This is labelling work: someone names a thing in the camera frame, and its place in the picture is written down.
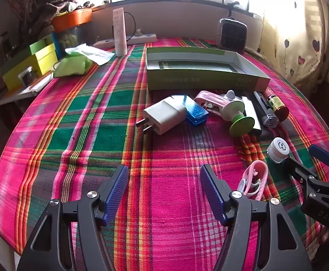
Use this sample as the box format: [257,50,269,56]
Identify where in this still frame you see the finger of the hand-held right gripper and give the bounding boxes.
[308,144,329,185]
[284,157,329,229]

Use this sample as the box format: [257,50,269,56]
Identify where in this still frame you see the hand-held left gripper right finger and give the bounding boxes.
[200,164,313,271]

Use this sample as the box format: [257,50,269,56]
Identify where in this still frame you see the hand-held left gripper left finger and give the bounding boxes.
[17,164,129,271]

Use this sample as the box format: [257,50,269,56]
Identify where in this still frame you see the small white round cap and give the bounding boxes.
[267,137,290,163]

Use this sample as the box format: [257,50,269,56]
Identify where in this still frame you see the pink white plastic clip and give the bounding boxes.
[236,160,268,201]

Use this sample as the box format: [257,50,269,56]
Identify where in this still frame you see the red-brown bottle with green label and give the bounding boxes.
[263,88,290,123]

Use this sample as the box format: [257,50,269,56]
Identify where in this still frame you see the green white suction stand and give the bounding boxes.
[219,90,255,138]

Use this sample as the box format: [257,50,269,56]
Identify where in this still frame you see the slim black rectangular device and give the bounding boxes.
[241,96,262,136]

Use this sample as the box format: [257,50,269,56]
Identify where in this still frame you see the blue transparent card reader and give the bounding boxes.
[181,95,209,125]

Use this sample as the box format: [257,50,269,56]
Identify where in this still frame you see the white charger plug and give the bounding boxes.
[135,96,188,136]

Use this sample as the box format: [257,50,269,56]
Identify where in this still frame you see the pink plastic cable winder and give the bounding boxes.
[195,90,227,117]

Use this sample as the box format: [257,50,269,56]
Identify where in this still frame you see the green cardboard box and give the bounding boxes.
[145,47,271,91]

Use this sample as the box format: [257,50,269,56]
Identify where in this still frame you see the pink green plaid blanket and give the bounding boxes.
[0,37,329,271]

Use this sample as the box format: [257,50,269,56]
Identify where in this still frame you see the cream curtain with hearts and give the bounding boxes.
[262,0,329,96]

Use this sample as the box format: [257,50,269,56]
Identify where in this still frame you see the green tissue pack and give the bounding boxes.
[53,56,93,78]

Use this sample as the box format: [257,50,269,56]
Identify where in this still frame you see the white flat board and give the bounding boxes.
[0,72,54,106]

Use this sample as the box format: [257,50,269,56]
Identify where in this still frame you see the white plastic package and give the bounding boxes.
[65,44,115,65]

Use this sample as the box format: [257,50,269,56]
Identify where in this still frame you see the grey space heater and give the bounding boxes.
[218,18,248,54]

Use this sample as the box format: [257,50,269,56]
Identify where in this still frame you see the small clear plastic box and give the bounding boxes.
[17,66,36,86]

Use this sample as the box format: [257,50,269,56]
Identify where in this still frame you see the yellow gift box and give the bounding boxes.
[2,44,58,91]

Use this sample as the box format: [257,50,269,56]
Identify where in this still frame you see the white power strip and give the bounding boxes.
[93,33,157,48]

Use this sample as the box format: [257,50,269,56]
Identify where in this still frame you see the blue upright box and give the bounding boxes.
[51,32,64,58]

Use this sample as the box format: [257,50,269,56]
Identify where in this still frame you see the white pink cosmetic tube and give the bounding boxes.
[113,7,128,57]

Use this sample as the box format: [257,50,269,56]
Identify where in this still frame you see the clear plastic storage box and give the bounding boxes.
[60,24,93,48]

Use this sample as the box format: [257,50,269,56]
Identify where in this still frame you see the green gift box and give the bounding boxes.
[0,34,54,72]

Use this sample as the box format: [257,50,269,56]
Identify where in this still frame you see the orange plastic tray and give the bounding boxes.
[51,8,93,32]

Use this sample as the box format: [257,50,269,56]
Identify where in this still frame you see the brown patterned cloth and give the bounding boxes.
[26,0,78,31]

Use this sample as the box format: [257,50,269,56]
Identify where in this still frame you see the dried red branches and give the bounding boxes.
[6,0,40,37]

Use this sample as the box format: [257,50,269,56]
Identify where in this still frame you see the black heater cord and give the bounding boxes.
[227,2,240,18]

